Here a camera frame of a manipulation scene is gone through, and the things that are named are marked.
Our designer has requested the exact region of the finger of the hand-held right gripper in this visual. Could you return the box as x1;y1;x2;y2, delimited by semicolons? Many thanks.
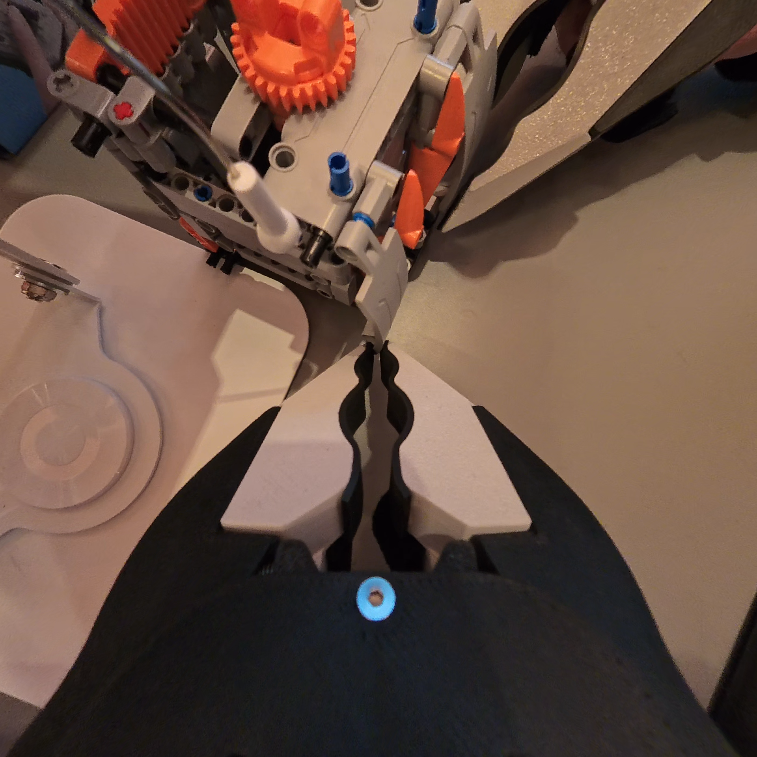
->
492;0;571;112
440;0;718;231

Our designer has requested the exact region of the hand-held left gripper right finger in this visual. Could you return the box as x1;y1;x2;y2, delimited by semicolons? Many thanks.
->
378;343;533;571

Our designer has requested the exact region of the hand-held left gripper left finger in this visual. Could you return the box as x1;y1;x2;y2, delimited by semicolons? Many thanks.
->
220;346;376;571

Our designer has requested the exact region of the grey orange toy brick model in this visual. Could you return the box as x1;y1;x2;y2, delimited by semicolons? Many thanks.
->
47;0;499;308

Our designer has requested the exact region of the white metal board stand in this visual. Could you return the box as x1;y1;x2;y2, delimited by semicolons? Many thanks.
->
0;195;311;707

